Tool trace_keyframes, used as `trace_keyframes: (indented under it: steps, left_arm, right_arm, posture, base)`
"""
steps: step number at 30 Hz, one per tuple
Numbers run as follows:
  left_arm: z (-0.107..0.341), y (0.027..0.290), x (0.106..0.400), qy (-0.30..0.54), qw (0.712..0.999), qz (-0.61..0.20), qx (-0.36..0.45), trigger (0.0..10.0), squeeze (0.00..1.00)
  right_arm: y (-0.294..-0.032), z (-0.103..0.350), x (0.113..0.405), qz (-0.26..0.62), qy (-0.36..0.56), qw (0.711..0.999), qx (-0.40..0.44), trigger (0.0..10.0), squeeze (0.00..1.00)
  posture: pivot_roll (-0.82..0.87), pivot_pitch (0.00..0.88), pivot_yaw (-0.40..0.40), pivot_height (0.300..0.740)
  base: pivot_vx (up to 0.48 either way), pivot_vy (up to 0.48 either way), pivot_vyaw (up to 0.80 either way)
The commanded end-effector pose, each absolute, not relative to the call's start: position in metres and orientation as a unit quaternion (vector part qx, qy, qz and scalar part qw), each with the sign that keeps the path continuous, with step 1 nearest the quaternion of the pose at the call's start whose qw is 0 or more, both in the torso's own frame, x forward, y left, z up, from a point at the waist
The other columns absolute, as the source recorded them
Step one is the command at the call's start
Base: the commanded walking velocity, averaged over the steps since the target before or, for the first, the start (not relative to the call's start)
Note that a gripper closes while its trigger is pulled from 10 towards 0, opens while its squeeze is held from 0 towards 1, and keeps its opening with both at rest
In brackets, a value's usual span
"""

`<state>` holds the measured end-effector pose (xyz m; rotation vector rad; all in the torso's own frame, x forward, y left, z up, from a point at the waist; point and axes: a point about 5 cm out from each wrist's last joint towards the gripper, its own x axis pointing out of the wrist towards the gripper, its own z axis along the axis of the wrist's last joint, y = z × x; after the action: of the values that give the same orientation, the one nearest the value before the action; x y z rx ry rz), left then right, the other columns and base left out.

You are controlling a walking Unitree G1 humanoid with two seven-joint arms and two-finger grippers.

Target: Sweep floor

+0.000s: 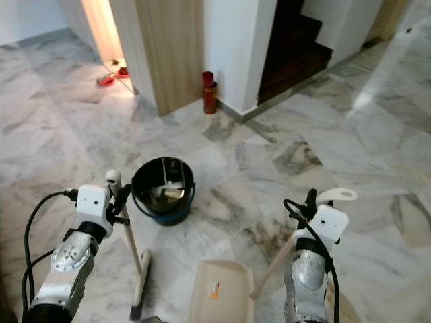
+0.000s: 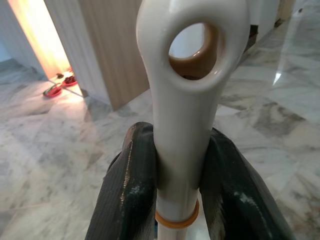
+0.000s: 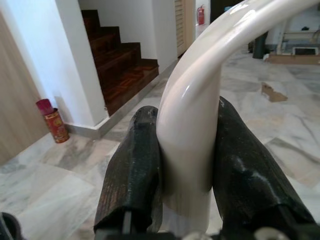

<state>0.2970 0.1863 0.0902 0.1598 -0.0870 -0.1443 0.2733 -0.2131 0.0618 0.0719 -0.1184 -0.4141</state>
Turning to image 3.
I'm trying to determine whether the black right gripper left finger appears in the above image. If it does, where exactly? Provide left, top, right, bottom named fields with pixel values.
left=93, top=104, right=165, bottom=236

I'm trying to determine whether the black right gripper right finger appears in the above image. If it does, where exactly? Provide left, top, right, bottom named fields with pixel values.
left=212, top=96, right=317, bottom=227

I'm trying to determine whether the cream long-handled dustpan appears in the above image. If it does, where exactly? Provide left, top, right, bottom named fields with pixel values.
left=156, top=0, right=301, bottom=236

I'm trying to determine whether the brown cardboard scrap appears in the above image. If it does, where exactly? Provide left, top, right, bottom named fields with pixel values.
left=260, top=81, right=289, bottom=102

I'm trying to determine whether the red tin canister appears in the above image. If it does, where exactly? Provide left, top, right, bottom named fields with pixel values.
left=35, top=98, right=70, bottom=145

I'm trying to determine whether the dark wooden staircase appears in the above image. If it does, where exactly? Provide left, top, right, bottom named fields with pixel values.
left=80, top=9, right=160, bottom=117

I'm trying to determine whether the flat cardboard box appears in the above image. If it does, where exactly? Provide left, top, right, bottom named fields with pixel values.
left=264, top=52, right=320, bottom=66

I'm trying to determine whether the dark round bin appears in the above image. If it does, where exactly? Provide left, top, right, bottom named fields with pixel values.
left=252, top=32, right=270, bottom=60

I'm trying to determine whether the light wooden door panel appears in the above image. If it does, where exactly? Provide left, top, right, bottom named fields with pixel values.
left=0, top=9, right=50, bottom=163

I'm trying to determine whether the white framed panel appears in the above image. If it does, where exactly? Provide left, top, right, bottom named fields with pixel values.
left=292, top=46, right=320, bottom=56

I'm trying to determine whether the white shelf unit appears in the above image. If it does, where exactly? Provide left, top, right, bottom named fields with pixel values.
left=276, top=17, right=320, bottom=55

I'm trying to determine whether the louvred wooden door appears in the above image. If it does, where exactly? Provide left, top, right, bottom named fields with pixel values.
left=174, top=0, right=196, bottom=58

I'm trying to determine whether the red fire extinguisher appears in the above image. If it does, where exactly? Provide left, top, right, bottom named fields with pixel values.
left=196, top=6, right=205, bottom=26

